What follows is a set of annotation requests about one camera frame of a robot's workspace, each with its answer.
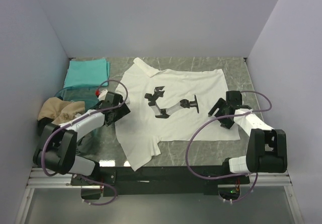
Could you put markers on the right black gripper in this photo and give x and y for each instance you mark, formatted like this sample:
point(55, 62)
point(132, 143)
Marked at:
point(221, 104)

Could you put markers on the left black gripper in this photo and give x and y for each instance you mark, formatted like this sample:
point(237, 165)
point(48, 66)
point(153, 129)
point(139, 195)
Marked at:
point(123, 110)

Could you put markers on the white printed t shirt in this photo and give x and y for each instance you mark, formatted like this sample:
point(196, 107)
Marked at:
point(169, 105)

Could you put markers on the beige t shirt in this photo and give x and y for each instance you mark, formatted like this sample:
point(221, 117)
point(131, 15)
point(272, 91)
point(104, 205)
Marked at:
point(61, 111)

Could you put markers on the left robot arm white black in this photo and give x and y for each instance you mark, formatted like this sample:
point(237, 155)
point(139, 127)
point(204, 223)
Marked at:
point(58, 143)

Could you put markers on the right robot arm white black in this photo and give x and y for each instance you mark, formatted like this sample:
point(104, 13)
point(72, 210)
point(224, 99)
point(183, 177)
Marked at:
point(267, 148)

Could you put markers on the folded teal t shirt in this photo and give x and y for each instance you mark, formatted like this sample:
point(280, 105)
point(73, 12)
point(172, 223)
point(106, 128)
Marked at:
point(89, 73)

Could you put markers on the clear blue plastic bin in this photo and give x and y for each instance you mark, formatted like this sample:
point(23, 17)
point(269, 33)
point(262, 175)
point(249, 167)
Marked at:
point(89, 144)

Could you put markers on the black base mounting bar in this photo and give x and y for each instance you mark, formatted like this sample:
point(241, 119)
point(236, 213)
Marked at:
point(161, 180)

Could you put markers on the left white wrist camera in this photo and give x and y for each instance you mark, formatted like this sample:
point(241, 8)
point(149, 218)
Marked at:
point(101, 94)

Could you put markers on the aluminium rail frame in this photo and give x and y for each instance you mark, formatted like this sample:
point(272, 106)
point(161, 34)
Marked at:
point(39, 180)

